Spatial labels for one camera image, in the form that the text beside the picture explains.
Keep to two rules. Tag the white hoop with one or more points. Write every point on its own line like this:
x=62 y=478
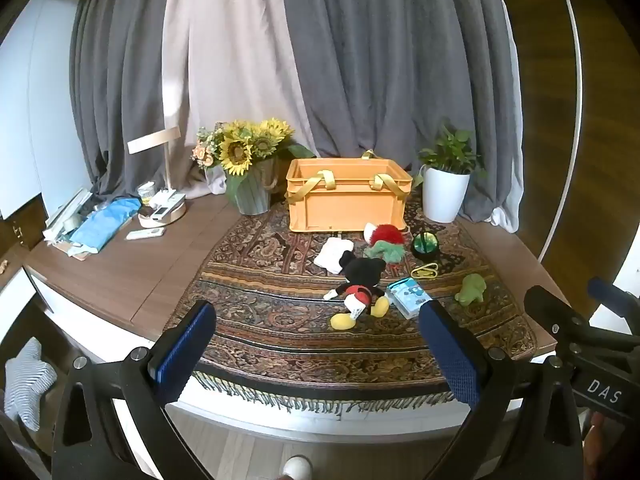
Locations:
x=577 y=110

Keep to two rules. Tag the blue printed tissue pack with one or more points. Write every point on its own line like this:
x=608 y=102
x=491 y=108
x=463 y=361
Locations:
x=407 y=299

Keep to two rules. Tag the red and green plush toy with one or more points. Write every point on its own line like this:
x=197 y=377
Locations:
x=387 y=242

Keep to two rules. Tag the person's right hand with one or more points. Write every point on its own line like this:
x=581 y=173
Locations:
x=595 y=439

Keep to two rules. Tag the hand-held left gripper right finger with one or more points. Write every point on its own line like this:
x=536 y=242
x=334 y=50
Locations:
x=450 y=351

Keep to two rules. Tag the white desk lamp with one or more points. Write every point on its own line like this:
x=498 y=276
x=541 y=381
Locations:
x=167 y=160

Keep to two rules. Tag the small orange flower bunch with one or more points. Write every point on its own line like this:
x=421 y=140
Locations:
x=205 y=150

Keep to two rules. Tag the white cabinet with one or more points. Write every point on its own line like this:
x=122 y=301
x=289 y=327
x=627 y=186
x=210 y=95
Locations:
x=35 y=110

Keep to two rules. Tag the green frog plush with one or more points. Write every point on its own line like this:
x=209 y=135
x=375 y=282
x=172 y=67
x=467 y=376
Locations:
x=471 y=291

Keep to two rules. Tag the potted plant white pot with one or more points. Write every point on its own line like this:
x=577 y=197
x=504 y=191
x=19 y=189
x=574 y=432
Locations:
x=446 y=192

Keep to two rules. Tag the patterned fringed table rug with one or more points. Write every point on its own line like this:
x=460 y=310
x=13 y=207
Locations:
x=280 y=320

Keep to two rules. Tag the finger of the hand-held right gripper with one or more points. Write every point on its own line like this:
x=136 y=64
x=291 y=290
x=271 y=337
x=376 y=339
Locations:
x=607 y=292
x=555 y=312

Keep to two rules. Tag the white plush pumpkin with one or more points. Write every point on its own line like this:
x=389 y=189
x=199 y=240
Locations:
x=332 y=255

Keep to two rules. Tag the blue cloth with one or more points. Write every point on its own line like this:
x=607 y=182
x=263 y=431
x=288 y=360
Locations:
x=107 y=222

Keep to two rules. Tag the yellow green loop band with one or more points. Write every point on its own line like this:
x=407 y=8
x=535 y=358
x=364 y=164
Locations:
x=424 y=271

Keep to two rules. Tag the striped star pillow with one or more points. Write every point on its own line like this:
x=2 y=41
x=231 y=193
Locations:
x=27 y=382

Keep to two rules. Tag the black green round toy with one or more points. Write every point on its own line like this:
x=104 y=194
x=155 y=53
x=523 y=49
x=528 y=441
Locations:
x=425 y=246

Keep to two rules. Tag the grey curtain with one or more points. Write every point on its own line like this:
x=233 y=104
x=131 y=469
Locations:
x=400 y=70
x=120 y=85

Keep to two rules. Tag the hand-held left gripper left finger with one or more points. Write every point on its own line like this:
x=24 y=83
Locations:
x=184 y=346

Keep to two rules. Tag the sunflower bouquet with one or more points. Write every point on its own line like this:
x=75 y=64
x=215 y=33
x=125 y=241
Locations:
x=245 y=147

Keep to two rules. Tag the pile of white papers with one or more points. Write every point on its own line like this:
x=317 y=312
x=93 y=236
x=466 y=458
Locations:
x=65 y=215

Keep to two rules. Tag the black mouse plush toy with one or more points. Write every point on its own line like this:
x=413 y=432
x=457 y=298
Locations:
x=361 y=276

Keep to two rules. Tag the white sheer curtain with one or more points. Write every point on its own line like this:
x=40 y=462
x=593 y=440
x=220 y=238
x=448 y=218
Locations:
x=509 y=200

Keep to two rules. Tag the beige curtain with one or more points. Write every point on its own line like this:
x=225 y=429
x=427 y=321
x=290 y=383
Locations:
x=230 y=60

